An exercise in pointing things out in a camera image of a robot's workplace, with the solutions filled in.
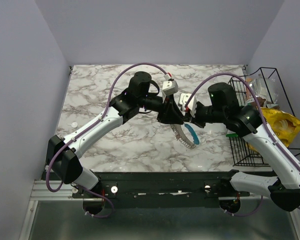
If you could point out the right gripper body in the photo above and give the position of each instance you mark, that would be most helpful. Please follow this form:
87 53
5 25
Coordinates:
200 117

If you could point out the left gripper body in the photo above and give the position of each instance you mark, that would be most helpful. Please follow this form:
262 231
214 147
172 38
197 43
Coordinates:
167 100

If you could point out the blue key tag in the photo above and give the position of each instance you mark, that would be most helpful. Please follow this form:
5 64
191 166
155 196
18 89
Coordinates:
193 134

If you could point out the grey curved keyring holder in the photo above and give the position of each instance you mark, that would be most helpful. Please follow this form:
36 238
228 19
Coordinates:
181 136

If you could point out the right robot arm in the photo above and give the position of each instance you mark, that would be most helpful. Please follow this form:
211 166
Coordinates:
248 123

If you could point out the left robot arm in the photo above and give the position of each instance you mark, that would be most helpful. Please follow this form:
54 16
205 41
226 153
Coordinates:
63 154

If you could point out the green snack packet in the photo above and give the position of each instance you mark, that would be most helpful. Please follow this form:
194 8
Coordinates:
231 135

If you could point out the clear snack packet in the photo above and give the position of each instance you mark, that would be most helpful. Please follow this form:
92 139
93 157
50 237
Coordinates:
265 89

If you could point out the yellow chips bag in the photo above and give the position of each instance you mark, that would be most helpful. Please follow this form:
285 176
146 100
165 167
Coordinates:
284 125

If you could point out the beige bottle white cap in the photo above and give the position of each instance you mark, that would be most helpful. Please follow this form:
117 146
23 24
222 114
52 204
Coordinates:
73 124

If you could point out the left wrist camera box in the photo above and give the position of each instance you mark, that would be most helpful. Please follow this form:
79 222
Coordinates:
169 87

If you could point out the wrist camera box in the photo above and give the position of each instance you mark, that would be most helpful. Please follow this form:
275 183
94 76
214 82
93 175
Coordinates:
187 103
169 87

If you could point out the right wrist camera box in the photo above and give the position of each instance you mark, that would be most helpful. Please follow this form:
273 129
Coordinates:
187 103

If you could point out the black wire basket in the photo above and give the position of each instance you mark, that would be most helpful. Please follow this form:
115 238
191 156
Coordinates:
247 98

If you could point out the black mounting rail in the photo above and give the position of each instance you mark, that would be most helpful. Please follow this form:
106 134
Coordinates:
153 190

